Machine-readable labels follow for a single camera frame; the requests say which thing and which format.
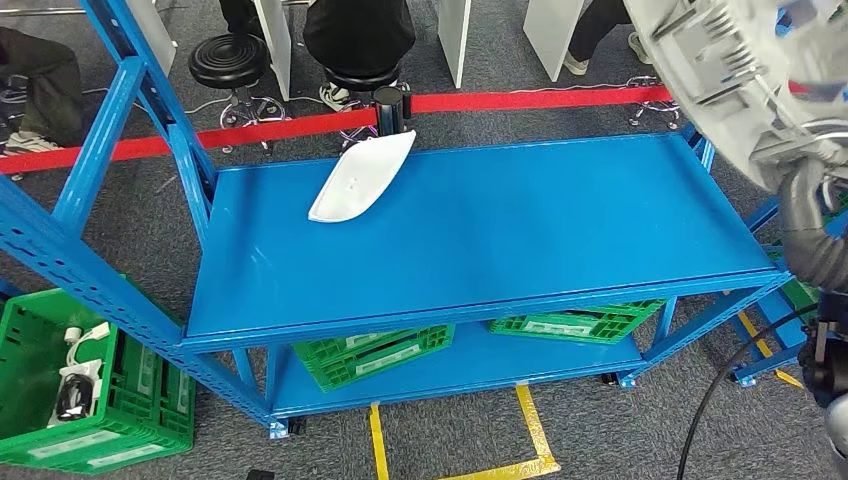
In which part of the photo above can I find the red barrier belt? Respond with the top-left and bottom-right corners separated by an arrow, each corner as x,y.
0,107 -> 379,175
410,86 -> 674,115

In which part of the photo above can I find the person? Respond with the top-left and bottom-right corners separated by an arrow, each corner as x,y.
563,0 -> 654,77
218,0 -> 263,38
302,0 -> 417,113
0,26 -> 84,157

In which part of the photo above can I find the green open plastic crate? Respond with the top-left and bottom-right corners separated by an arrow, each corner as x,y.
0,288 -> 197,462

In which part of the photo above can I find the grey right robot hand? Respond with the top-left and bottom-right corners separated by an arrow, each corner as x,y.
778,155 -> 848,240

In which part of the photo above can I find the black round stool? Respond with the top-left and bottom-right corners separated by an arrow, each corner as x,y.
188,34 -> 287,155
323,62 -> 403,152

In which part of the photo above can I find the white box with black cable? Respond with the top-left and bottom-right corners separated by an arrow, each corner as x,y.
47,358 -> 105,427

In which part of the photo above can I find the black stanchion post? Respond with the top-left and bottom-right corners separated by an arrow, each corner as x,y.
372,86 -> 413,137

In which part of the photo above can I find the yellow floor tape square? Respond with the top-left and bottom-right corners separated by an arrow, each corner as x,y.
737,311 -> 804,391
368,384 -> 561,480

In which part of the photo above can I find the white desk panel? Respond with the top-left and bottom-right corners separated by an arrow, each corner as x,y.
523,0 -> 584,83
251,0 -> 293,102
125,0 -> 179,77
437,0 -> 473,89

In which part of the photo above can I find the blue metal shelf rack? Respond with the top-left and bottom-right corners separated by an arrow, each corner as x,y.
0,0 -> 806,442
728,198 -> 848,389

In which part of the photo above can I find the grey plastic wheel hubcap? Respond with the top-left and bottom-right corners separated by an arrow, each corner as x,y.
622,0 -> 848,193

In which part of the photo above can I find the white plastic cover part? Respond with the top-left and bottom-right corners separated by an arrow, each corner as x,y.
307,129 -> 418,225

